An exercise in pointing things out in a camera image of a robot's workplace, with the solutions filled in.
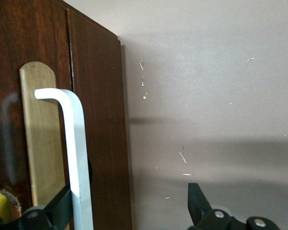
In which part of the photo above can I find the dark wooden drawer cabinet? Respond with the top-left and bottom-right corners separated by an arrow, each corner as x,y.
66,7 -> 133,230

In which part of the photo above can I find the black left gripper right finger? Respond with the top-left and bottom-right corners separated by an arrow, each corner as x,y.
187,183 -> 279,230

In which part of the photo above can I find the wooden drawer with white handle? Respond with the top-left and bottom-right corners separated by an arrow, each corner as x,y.
0,0 -> 95,230

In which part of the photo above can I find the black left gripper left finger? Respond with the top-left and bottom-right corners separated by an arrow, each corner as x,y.
0,183 -> 75,230

